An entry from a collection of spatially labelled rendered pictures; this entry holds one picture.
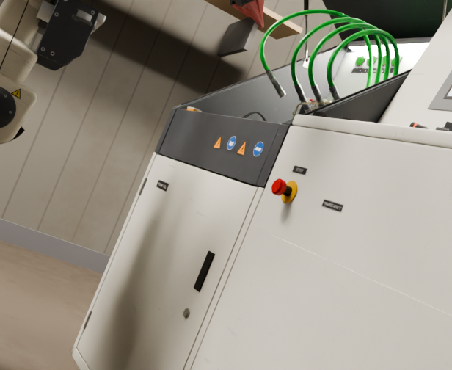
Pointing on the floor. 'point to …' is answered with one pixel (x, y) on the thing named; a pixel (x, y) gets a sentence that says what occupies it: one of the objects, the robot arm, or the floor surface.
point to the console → (359, 245)
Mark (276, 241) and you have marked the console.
